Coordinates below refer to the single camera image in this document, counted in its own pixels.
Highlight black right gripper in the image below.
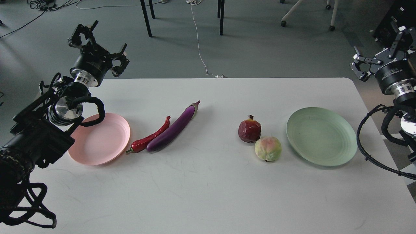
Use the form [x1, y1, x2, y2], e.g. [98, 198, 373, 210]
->
[350, 22, 416, 95]

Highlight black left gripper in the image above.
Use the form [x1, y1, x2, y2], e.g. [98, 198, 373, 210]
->
[67, 20, 130, 87]

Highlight purple eggplant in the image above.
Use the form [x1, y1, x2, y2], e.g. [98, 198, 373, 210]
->
[146, 101, 201, 152]

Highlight green pink peach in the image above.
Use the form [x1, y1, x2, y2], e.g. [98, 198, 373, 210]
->
[254, 136, 282, 162]

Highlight red pomegranate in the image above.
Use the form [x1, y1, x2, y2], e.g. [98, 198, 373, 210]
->
[238, 115, 262, 143]

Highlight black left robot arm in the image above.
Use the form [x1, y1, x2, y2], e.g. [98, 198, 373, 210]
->
[0, 21, 129, 228]

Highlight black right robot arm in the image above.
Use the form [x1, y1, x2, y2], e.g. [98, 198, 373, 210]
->
[350, 21, 416, 163]

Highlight black equipment box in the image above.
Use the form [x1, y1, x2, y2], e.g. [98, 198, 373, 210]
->
[373, 0, 416, 46]

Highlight black table leg left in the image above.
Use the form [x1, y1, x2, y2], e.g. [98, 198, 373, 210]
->
[140, 0, 155, 37]

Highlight black table leg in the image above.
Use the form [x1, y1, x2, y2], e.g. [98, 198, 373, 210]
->
[217, 0, 225, 36]
[140, 0, 155, 37]

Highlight pink plate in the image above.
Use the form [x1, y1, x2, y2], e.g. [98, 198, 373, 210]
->
[68, 113, 131, 166]

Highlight red chili pepper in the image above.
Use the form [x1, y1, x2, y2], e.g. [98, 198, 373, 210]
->
[126, 116, 171, 153]

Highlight green plate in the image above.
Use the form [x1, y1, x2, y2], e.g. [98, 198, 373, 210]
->
[286, 107, 358, 166]

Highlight white chair base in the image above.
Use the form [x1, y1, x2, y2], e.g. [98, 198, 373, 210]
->
[279, 0, 339, 32]

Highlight black table leg right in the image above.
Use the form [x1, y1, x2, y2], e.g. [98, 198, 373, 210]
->
[217, 0, 225, 36]

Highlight black floor cables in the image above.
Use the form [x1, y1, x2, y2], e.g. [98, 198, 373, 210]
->
[0, 0, 80, 39]

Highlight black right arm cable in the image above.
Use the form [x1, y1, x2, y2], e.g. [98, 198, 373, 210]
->
[356, 104, 416, 181]

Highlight white floor cable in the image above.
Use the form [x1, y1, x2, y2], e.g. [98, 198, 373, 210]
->
[187, 0, 225, 79]

